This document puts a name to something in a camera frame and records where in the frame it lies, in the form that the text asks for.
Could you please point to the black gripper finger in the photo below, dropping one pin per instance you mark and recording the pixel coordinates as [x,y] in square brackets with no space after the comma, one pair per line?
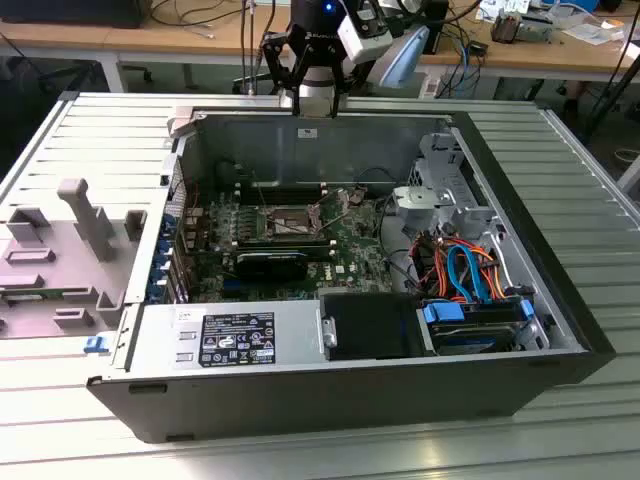
[280,60]
[340,70]

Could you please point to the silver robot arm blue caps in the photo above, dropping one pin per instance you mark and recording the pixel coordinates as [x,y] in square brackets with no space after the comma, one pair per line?
[405,55]

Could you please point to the CPU socket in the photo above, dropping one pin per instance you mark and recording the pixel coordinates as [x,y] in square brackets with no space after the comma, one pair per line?
[295,227]

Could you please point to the black speaker box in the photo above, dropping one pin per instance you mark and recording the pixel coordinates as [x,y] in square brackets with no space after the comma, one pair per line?
[440,20]

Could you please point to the small black box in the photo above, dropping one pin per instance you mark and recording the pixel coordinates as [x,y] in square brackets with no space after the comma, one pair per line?
[477,48]

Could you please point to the silver drive cage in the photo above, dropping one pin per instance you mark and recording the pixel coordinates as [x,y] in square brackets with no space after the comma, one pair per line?
[420,200]

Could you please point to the copper coil device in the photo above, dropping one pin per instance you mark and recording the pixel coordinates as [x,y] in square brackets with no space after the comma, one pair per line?
[506,29]

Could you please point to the green motherboard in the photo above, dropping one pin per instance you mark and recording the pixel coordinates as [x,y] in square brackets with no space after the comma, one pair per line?
[350,250]

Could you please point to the grey desk device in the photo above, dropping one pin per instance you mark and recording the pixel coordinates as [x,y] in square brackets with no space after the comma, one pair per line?
[537,30]

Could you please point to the wooden desk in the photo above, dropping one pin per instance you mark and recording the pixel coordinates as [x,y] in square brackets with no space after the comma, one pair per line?
[75,37]

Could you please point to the black graphics card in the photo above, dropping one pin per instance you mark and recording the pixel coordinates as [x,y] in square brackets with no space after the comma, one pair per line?
[272,269]

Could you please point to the black equipment case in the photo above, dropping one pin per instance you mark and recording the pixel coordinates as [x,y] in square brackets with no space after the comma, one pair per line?
[75,12]

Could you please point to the white papers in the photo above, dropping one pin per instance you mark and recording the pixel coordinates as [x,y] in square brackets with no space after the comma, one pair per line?
[590,32]

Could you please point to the black drive bay box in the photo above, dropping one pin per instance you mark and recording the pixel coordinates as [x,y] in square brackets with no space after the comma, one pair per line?
[370,325]

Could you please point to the hard disk in blue carrier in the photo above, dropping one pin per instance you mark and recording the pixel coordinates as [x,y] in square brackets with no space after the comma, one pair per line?
[442,314]

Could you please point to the black tripod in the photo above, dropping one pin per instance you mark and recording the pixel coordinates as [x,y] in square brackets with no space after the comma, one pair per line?
[607,103]

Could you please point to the silver power supply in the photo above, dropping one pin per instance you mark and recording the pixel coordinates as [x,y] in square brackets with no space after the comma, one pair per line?
[160,325]

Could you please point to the grey parts rack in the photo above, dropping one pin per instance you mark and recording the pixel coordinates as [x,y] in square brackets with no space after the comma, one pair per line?
[70,272]

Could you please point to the black PC case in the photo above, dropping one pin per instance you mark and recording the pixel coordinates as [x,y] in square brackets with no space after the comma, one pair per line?
[300,400]

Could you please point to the green RAM stick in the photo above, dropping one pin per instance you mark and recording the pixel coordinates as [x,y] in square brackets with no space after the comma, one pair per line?
[30,295]

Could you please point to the white black-faced wrist camera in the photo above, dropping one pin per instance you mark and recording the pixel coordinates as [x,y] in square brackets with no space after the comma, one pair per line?
[365,45]

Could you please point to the silver hinge bracket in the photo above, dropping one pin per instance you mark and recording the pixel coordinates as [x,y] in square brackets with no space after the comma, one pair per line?
[330,332]

